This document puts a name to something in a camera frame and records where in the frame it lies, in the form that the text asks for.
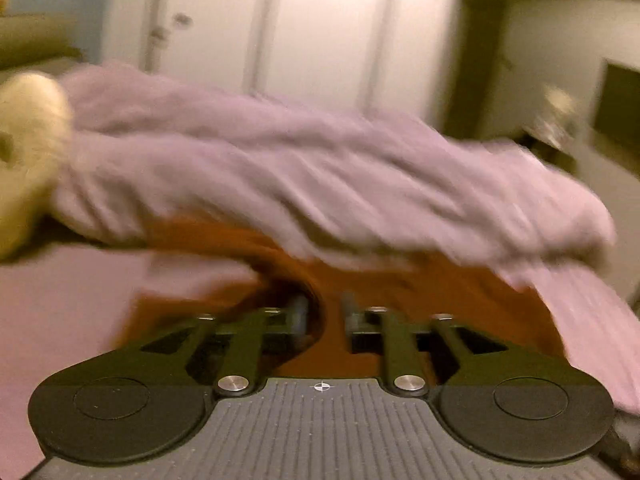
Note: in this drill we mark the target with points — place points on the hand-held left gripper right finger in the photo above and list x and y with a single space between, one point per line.
349 314

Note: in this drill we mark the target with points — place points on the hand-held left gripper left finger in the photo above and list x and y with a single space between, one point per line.
300 316

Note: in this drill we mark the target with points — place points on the rust orange small garment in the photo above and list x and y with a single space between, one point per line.
400 285

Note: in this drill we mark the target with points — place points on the purple rolled blanket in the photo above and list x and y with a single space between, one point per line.
310 170

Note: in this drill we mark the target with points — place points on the purple bed sheet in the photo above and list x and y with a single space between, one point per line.
60 305

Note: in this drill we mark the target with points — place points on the white wardrobe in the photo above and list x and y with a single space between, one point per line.
320 35

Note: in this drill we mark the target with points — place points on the pale blurred ornament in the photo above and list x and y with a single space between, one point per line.
556 110

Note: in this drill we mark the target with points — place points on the cream plush toy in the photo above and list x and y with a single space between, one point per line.
30 160

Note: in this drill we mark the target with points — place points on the grey bolster pillow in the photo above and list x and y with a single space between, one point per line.
35 40

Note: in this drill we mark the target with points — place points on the dark wall screen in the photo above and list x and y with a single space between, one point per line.
617 110

